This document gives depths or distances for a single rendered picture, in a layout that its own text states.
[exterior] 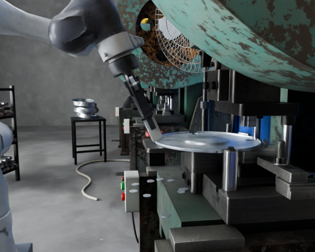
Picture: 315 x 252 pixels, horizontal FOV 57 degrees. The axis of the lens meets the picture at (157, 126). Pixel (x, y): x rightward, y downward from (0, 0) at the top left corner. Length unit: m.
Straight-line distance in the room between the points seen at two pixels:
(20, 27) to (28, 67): 6.79
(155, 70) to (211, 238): 1.63
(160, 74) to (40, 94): 5.71
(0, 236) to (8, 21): 0.56
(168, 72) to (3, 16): 1.44
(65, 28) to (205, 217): 0.54
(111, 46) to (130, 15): 1.42
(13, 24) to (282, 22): 0.69
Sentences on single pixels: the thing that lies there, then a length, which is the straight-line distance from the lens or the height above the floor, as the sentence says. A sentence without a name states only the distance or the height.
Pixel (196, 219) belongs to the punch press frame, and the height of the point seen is 0.64.
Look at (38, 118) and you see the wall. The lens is 7.65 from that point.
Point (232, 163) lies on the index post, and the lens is 0.65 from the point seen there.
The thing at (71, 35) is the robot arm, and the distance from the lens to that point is 0.74.
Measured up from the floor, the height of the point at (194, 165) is 0.73.
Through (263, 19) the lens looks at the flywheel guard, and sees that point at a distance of 0.35.
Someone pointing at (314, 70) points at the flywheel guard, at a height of 0.95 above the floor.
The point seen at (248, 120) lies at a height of 0.84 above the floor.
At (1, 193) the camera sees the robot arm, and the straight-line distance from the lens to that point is 0.89.
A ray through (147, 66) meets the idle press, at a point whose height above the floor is 1.08.
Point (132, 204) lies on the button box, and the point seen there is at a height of 0.52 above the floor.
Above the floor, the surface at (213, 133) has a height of 0.78.
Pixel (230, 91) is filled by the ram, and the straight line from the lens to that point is 0.77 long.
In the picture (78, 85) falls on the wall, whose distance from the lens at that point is 7.43.
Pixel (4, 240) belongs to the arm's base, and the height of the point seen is 0.52.
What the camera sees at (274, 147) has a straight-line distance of 0.82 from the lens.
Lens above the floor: 0.93
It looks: 8 degrees down
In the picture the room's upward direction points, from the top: straight up
